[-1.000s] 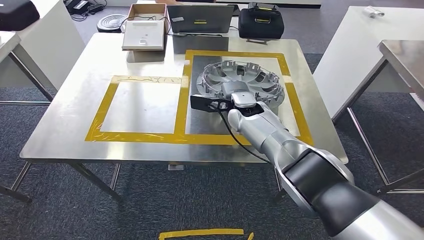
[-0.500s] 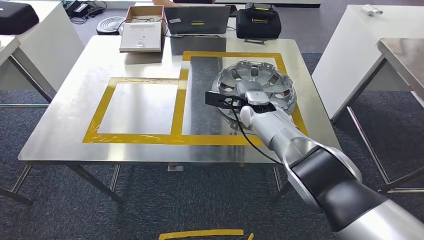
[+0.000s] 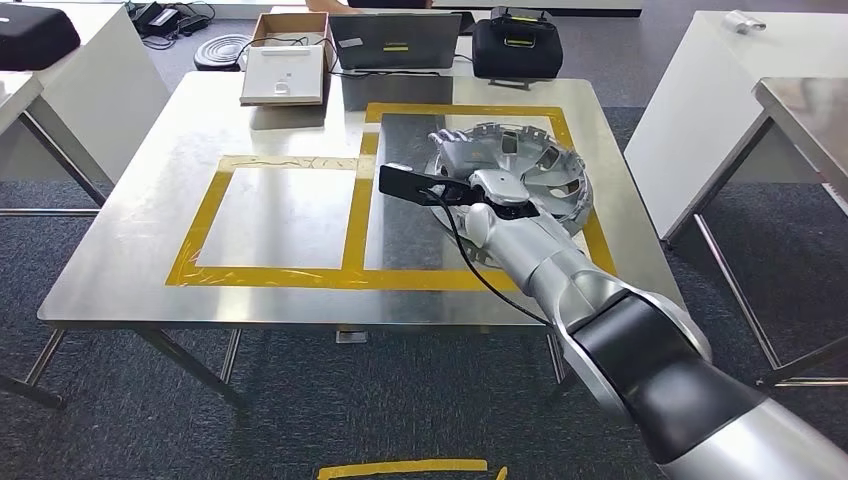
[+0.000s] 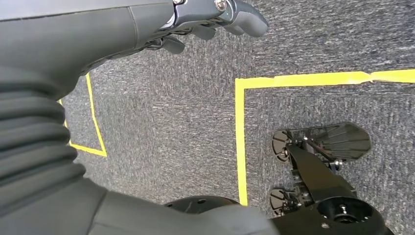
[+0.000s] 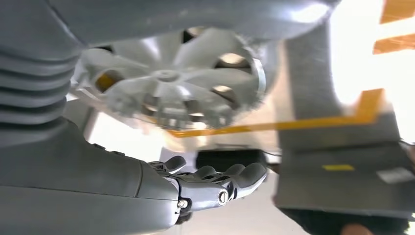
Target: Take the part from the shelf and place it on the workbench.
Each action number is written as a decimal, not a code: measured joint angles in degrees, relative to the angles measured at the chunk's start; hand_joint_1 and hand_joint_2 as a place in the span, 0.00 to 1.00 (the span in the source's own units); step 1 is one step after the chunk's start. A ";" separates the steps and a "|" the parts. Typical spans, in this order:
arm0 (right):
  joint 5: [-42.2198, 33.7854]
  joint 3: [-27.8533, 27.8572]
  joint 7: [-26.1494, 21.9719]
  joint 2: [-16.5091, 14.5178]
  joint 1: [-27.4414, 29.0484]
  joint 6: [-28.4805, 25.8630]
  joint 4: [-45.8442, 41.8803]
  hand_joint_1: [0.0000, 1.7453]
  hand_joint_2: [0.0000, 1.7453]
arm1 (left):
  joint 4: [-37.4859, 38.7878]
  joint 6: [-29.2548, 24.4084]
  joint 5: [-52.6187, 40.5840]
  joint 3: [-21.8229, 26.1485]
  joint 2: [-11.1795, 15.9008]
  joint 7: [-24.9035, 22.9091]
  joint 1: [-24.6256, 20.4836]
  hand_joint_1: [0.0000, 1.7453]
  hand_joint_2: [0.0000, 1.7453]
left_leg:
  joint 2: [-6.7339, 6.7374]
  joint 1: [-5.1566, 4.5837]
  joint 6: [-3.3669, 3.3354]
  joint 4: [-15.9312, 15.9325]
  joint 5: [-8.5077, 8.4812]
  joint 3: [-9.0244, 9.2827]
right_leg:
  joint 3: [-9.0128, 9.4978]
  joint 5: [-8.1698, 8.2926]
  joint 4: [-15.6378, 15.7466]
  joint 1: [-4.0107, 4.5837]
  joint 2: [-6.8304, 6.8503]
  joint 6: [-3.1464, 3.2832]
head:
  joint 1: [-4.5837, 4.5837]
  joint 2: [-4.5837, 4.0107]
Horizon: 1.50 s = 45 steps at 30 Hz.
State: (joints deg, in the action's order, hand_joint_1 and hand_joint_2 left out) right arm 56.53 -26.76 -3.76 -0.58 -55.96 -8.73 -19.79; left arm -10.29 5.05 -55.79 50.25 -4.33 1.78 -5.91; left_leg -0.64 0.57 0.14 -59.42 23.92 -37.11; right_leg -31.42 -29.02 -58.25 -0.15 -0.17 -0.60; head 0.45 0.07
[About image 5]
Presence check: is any yellow tape square on workbench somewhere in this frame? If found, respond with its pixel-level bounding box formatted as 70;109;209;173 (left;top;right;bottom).
95;0;415;139

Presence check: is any steel workbench table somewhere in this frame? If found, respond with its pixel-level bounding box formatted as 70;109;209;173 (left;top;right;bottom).
63;0;415;163

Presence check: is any grey floor socket plate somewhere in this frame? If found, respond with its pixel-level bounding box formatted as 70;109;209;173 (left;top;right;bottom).
376;167;415;185

